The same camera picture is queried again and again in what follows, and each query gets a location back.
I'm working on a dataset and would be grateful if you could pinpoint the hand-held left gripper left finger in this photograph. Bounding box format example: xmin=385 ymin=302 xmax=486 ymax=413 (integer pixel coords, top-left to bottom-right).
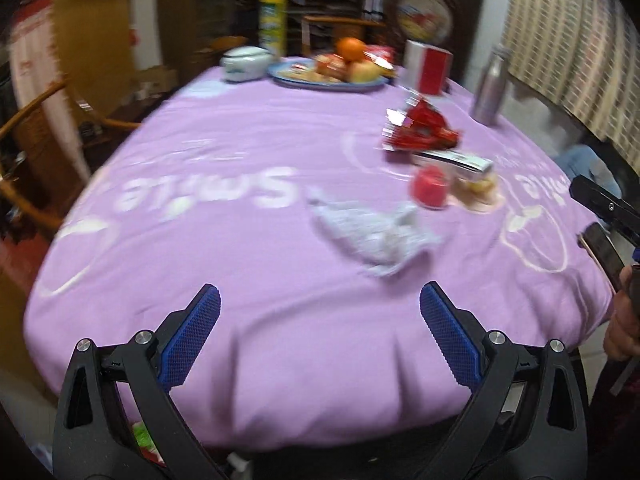
xmin=52 ymin=282 xmax=236 ymax=480

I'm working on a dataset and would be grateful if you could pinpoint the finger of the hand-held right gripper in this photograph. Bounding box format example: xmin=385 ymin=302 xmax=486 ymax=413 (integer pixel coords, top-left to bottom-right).
xmin=570 ymin=175 xmax=640 ymax=246

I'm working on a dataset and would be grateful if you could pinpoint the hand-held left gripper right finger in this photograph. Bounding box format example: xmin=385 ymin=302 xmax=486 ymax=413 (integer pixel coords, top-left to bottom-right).
xmin=415 ymin=281 xmax=588 ymax=480

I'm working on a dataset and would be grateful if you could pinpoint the clear plastic wrapper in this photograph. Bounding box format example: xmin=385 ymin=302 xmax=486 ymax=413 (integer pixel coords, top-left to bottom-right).
xmin=307 ymin=195 xmax=443 ymax=278

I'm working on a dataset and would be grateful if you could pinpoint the clear round cup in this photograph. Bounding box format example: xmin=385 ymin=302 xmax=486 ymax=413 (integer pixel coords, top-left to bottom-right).
xmin=452 ymin=172 xmax=501 ymax=211

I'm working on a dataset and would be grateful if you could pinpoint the red jelly cup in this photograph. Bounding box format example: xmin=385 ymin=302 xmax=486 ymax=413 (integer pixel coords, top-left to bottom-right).
xmin=411 ymin=165 xmax=448 ymax=210

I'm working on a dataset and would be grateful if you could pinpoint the long white box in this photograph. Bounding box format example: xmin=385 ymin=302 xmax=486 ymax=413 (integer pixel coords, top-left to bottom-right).
xmin=415 ymin=150 xmax=493 ymax=181

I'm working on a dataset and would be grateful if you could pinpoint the red cartoon snack wrapper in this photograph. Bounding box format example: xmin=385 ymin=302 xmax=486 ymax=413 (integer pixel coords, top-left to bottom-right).
xmin=382 ymin=97 xmax=461 ymax=153

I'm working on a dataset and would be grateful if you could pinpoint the person's right hand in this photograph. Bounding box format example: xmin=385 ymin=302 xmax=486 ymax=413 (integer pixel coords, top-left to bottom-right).
xmin=602 ymin=265 xmax=640 ymax=361

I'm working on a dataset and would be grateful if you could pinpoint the person's jeans leg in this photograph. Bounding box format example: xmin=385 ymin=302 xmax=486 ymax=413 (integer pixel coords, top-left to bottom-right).
xmin=555 ymin=144 xmax=623 ymax=198

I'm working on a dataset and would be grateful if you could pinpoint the smartphone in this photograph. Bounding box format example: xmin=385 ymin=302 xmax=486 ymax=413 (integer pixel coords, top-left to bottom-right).
xmin=580 ymin=222 xmax=627 ymax=293

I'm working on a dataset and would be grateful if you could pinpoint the purple printed tablecloth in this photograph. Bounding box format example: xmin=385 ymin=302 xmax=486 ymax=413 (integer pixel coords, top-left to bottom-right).
xmin=22 ymin=57 xmax=616 ymax=451

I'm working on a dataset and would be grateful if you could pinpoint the steel water bottle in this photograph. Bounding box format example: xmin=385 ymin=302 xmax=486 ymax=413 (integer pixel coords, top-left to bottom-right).
xmin=471 ymin=45 xmax=511 ymax=126

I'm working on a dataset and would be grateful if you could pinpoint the striped curtain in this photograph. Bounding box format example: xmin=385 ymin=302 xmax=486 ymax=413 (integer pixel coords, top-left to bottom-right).
xmin=502 ymin=0 xmax=640 ymax=161

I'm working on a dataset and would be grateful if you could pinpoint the red and white box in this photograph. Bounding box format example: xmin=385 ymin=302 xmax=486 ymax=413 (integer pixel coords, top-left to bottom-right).
xmin=402 ymin=40 xmax=453 ymax=96

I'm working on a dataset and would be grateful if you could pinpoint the round framed embroidery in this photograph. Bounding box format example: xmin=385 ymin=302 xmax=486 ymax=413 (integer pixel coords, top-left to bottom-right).
xmin=390 ymin=0 xmax=458 ymax=56

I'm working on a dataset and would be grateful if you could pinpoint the small red snack packet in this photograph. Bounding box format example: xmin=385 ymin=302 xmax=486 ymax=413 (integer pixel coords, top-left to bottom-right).
xmin=364 ymin=45 xmax=397 ymax=70

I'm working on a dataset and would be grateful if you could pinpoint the white ceramic lidded jar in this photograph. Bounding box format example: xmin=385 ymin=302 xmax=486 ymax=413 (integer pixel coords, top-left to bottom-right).
xmin=220 ymin=46 xmax=268 ymax=83

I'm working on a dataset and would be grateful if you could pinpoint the blue fruit plate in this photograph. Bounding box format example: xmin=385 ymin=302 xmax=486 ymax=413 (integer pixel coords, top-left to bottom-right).
xmin=267 ymin=57 xmax=391 ymax=92

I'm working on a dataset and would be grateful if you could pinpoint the apple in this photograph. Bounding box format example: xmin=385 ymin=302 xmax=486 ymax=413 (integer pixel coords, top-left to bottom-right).
xmin=348 ymin=60 xmax=381 ymax=83

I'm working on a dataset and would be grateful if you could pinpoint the wooden armchair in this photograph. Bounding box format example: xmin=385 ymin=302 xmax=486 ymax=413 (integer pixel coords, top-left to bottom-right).
xmin=0 ymin=77 xmax=143 ymax=231

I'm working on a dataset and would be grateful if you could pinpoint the fruit in foam net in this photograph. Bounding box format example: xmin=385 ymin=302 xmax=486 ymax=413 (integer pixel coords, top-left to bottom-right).
xmin=315 ymin=54 xmax=348 ymax=78

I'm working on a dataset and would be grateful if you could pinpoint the orange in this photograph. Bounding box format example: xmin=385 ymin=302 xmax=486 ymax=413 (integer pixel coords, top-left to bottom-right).
xmin=336 ymin=36 xmax=367 ymax=63

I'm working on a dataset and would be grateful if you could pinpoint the floral curtain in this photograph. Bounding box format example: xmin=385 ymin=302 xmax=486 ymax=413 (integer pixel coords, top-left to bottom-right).
xmin=10 ymin=0 xmax=91 ymax=181

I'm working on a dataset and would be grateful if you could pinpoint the carved wooden chair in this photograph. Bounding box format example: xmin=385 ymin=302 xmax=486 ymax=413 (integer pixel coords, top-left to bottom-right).
xmin=300 ymin=15 xmax=388 ymax=58

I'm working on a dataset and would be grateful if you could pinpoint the yellow spray can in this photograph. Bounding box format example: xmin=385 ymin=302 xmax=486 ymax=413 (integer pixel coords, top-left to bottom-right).
xmin=258 ymin=0 xmax=288 ymax=58

